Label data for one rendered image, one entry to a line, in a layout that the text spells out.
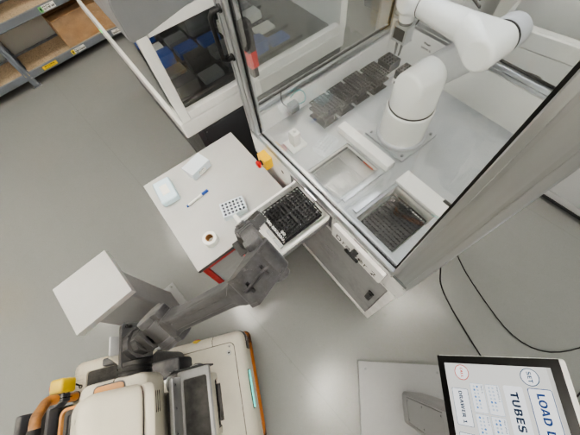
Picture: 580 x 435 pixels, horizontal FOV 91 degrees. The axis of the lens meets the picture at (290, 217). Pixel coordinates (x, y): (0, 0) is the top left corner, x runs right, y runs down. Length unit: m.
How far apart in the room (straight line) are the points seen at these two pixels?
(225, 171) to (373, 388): 1.53
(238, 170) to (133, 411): 1.17
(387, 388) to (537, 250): 1.43
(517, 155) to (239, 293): 0.51
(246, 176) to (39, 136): 2.73
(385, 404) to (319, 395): 0.38
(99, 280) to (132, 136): 1.91
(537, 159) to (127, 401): 0.86
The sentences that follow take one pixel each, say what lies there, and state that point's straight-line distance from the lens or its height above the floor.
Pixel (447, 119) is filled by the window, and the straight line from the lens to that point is 0.59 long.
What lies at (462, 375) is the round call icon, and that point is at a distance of 1.11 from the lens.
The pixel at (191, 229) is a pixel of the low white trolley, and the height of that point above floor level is 0.76.
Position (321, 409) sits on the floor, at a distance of 2.05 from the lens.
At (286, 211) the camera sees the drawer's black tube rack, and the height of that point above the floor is 0.90.
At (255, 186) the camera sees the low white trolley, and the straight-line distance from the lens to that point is 1.53.
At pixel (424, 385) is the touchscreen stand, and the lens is 2.09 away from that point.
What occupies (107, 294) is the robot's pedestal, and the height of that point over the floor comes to 0.76.
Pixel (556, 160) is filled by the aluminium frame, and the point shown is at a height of 1.70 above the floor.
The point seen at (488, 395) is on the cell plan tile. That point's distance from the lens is 1.08.
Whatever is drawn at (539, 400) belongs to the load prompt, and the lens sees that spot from 1.04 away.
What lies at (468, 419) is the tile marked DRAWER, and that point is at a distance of 1.12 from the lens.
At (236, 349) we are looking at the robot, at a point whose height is 0.28.
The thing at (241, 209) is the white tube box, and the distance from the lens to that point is 1.44.
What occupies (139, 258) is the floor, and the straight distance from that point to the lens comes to 2.52.
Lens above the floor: 2.03
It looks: 64 degrees down
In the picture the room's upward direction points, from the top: 10 degrees counter-clockwise
